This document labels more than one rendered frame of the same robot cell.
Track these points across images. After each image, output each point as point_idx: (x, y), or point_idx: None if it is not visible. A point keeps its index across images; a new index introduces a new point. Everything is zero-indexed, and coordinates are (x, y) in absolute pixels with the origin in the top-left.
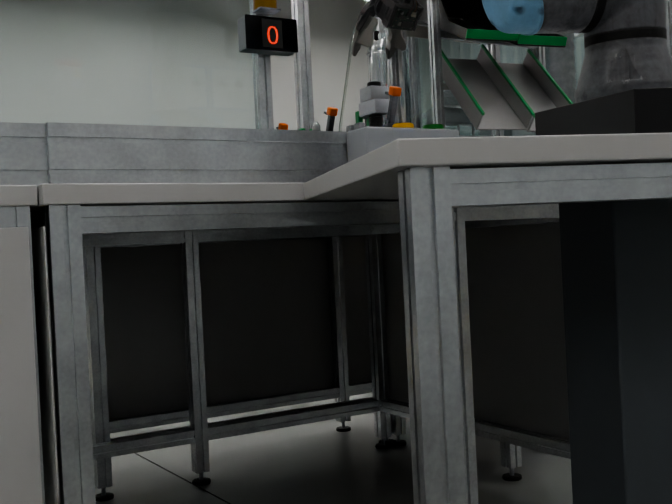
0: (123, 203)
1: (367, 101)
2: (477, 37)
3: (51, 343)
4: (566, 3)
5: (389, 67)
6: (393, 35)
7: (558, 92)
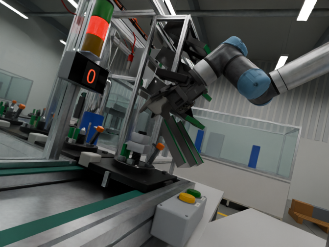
0: None
1: (137, 143)
2: (188, 120)
3: None
4: None
5: (129, 108)
6: (162, 108)
7: (192, 145)
